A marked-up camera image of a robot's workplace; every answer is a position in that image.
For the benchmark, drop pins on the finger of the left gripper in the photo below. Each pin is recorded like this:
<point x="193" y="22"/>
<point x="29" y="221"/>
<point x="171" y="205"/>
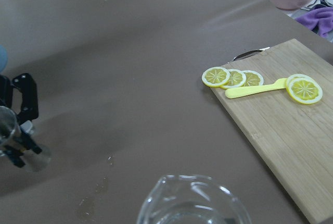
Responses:
<point x="28" y="111"/>

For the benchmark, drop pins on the purple cloth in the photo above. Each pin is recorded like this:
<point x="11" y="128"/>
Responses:
<point x="320" y="19"/>

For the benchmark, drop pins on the steel jigger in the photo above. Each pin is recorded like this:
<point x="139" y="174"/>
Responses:
<point x="33" y="162"/>

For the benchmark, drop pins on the lemon slice middle of row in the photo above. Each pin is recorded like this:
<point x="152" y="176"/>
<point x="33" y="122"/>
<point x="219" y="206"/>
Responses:
<point x="237" y="79"/>

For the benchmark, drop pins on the lemon slice on knife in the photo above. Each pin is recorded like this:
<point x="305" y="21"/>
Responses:
<point x="303" y="89"/>

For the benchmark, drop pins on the wooden cutting board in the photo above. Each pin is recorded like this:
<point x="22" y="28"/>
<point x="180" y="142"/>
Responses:
<point x="294" y="140"/>

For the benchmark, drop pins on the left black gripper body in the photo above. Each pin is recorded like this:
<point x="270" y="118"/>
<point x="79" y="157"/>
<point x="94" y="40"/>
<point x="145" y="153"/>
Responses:
<point x="6" y="91"/>

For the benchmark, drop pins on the clear glass measuring cup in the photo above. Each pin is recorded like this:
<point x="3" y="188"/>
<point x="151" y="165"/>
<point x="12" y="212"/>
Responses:
<point x="191" y="199"/>

